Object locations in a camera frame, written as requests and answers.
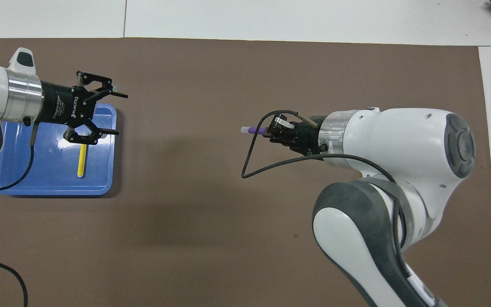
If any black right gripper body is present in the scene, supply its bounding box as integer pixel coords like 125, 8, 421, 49
289, 115, 328, 156

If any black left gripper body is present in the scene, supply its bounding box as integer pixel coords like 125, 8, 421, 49
39, 80, 98, 129

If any yellow pen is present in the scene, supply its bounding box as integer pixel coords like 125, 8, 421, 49
77, 144, 88, 178

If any blue plastic tray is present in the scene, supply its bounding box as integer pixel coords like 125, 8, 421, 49
0, 103, 117, 196

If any brown table mat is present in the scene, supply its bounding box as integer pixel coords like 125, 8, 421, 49
0, 38, 491, 307

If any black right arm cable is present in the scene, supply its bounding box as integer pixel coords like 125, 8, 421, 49
241, 110, 409, 252

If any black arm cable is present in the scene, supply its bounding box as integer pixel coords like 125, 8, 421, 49
241, 110, 409, 252
0, 122, 35, 191

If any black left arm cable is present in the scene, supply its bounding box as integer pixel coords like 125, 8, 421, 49
0, 122, 35, 191

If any black loose cable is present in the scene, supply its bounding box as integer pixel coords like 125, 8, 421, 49
0, 257, 29, 307

